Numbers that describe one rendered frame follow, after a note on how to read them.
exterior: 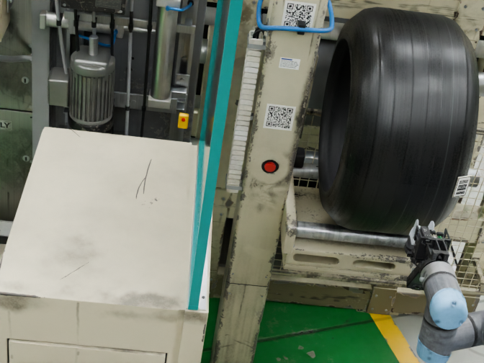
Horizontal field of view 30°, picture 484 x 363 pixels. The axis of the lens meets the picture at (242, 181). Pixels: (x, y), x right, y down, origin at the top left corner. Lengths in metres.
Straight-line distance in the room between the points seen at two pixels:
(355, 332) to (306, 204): 0.92
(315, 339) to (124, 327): 1.81
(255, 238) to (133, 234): 0.81
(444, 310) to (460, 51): 0.69
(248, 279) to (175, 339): 0.97
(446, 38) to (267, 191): 0.63
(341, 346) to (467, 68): 1.51
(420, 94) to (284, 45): 0.35
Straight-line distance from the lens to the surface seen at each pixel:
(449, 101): 2.22
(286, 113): 2.34
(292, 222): 2.44
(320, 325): 3.53
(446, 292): 1.95
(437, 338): 2.00
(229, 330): 2.85
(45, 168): 2.00
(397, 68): 2.21
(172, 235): 1.85
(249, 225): 2.56
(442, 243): 2.08
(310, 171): 2.71
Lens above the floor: 2.47
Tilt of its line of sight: 37 degrees down
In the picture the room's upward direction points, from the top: 10 degrees clockwise
